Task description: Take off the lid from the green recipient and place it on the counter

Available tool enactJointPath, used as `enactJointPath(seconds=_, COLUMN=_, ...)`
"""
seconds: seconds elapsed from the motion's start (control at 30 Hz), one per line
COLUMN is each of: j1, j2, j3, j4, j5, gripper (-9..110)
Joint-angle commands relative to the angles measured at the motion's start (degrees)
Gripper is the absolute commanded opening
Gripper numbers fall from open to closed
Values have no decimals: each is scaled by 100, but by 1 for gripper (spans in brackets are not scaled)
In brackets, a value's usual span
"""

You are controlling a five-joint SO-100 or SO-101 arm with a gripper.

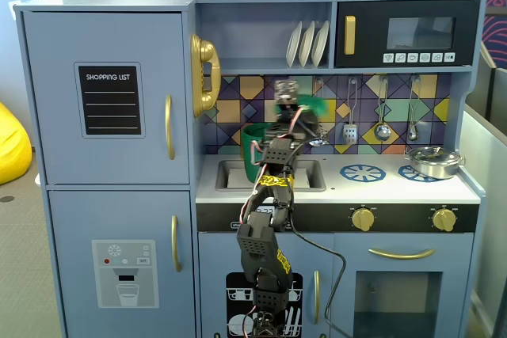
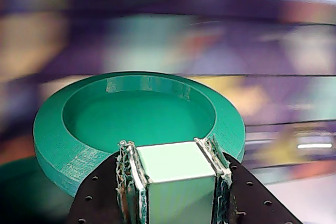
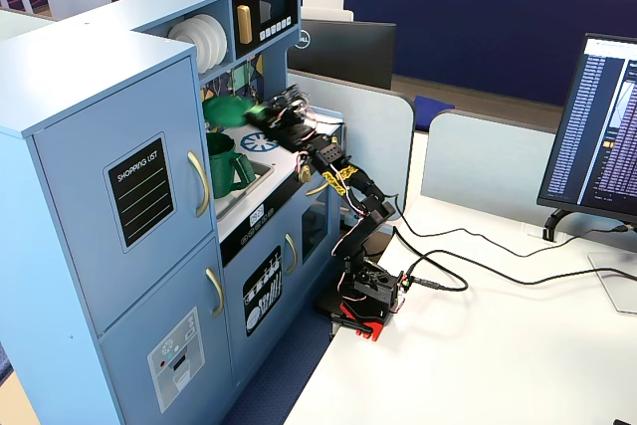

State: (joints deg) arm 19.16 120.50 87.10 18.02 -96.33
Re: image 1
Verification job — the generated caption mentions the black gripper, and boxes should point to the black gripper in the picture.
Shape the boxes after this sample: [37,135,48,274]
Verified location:
[273,78,327,140]

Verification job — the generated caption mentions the green pot lid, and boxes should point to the green pot lid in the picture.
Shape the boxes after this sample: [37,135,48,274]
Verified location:
[299,94,330,117]

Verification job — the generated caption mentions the steel pot lid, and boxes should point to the steel pot lid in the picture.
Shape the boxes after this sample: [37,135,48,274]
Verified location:
[407,146,460,163]

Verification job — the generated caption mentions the steel slotted spatula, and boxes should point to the steel slotted spatula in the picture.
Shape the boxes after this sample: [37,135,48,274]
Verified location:
[342,76,358,145]

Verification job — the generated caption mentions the green plastic cup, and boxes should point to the green plastic cup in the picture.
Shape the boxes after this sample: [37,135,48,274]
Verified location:
[241,123,279,183]

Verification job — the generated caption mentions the steel ladle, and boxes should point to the steel ladle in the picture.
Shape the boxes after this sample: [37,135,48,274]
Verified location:
[374,75,391,142]

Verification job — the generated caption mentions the white toy plate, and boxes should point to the white toy plate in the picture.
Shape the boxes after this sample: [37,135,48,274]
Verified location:
[285,21,304,69]
[298,20,317,68]
[311,20,330,68]

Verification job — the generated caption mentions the blue toy kitchen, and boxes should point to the blue toy kitchen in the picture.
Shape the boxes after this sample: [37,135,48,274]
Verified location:
[13,0,489,338]

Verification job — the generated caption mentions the grey sink basin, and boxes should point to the grey sink basin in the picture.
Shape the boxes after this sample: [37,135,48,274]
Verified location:
[215,158,326,192]

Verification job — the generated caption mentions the steel spoon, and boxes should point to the steel spoon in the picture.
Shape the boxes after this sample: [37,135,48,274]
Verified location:
[407,75,420,142]

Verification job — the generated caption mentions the gold stove knob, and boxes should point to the gold stove knob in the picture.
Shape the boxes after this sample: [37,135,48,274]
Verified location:
[351,207,375,232]
[431,207,457,232]

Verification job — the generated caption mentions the gold toy telephone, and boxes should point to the gold toy telephone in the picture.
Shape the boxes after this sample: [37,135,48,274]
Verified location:
[190,33,222,118]

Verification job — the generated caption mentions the black toy microwave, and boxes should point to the black toy microwave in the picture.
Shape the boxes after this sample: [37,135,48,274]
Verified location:
[334,0,480,69]

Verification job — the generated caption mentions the steel cooking pot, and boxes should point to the steel cooking pot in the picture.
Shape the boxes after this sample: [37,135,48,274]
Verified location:
[404,146,467,180]

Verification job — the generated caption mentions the blue oven door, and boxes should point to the blue oven door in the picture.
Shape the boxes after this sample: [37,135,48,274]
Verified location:
[334,234,475,338]

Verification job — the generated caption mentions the dishwasher door with plate decal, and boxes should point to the dishwasher door with plate decal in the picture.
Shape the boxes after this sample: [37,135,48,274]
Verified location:
[197,233,334,338]

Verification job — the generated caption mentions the grey office partition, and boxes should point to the grey office partition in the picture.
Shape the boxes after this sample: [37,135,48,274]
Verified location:
[463,43,507,338]

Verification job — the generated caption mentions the black shopping list board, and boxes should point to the black shopping list board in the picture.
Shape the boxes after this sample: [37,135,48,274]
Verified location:
[74,62,146,139]

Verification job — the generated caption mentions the blue freezer door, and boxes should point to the blue freezer door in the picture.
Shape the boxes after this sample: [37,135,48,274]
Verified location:
[48,190,194,338]

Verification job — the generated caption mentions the blue fridge door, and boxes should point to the blue fridge door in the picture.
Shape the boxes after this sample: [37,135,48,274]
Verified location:
[22,11,190,185]

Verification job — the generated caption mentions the yellow beanbag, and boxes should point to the yellow beanbag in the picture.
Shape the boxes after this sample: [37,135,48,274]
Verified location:
[0,101,32,186]

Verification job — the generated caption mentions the gold microwave handle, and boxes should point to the gold microwave handle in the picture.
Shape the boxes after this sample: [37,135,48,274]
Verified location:
[343,15,356,55]

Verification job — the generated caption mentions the gold fridge door handle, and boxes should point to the gold fridge door handle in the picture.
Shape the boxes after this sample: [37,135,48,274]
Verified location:
[164,94,176,161]

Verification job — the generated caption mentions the black cable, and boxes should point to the black cable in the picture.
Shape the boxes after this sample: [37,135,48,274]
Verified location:
[291,211,353,338]

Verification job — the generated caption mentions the gold oven door handle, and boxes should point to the gold oven door handle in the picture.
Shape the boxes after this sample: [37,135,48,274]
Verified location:
[368,247,436,260]

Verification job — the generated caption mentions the gold dishwasher door handle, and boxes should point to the gold dishwasher door handle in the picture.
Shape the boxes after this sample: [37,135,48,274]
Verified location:
[313,270,321,325]

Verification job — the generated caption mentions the gold freezer door handle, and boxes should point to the gold freezer door handle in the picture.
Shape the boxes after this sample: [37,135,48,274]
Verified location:
[170,215,183,273]

